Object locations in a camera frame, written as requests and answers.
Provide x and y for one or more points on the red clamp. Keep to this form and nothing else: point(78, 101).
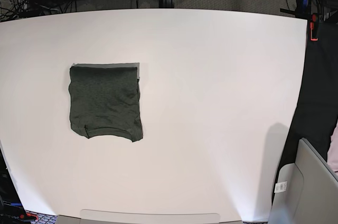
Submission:
point(313, 27)

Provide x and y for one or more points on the black box with orange label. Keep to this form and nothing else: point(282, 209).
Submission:
point(9, 213)

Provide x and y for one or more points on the black cloth beside table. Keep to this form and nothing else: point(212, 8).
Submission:
point(315, 116)

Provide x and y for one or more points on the pink cloth at edge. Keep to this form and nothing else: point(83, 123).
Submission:
point(332, 155)

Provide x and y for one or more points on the grey plastic bin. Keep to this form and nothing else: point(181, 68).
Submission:
point(306, 191)

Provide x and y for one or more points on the dark green long-sleeve shirt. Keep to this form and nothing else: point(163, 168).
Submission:
point(105, 100)

